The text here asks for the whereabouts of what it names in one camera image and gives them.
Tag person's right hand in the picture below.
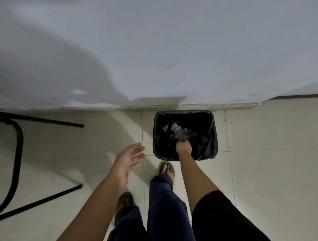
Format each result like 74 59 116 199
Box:
176 139 192 156

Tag person's left hand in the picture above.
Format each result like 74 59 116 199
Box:
109 142 146 189

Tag clear plastic wrapper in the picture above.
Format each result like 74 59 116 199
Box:
170 128 197 143

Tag person's right forearm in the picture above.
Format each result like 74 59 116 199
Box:
178 152 221 207

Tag person's left forearm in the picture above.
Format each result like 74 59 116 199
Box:
57 172 125 241

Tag dark sandal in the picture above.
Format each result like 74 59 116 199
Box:
114 192 136 226
159 161 176 186

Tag person's right foot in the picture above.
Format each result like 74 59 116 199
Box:
160 163 175 180

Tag person's foot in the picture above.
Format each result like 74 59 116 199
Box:
116 194 134 211
160 163 175 180

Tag person's left foot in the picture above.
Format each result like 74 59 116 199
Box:
116 194 134 211

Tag white paper scraps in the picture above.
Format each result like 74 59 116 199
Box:
162 122 183 132

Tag dark blue trousers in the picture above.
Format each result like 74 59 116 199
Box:
107 175 196 241

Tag black bin liner bag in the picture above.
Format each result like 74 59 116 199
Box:
154 111 217 160

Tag black plastic waste bin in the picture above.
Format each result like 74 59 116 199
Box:
152 109 219 162

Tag dark maroon shirt sleeve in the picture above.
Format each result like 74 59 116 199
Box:
191 190 272 241

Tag black metal chair frame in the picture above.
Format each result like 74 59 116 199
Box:
0 111 84 221

